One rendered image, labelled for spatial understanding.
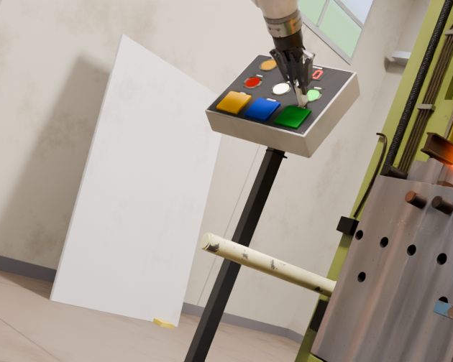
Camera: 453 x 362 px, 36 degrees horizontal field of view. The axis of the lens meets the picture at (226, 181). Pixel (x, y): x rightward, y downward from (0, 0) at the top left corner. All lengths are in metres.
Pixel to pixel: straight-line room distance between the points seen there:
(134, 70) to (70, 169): 0.71
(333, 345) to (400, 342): 0.19
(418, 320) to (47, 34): 3.03
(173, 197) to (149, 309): 0.70
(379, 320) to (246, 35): 3.81
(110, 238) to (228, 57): 1.69
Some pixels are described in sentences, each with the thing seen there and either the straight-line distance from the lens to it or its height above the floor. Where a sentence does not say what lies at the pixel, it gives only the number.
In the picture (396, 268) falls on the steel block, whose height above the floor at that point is 0.72.
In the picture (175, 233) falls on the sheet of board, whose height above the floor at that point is 0.55.
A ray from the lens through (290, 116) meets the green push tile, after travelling 1.87.
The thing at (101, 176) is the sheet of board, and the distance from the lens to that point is 3.96.
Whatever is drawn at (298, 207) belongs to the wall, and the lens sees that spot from 6.05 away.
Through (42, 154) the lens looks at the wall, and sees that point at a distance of 4.17.
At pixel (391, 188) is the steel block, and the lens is 1.64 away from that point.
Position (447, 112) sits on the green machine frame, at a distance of 1.92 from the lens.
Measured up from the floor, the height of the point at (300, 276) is 0.62.
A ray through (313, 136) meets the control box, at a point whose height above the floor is 0.97.
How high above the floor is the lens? 0.65
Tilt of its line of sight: 4 degrees up
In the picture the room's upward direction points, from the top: 21 degrees clockwise
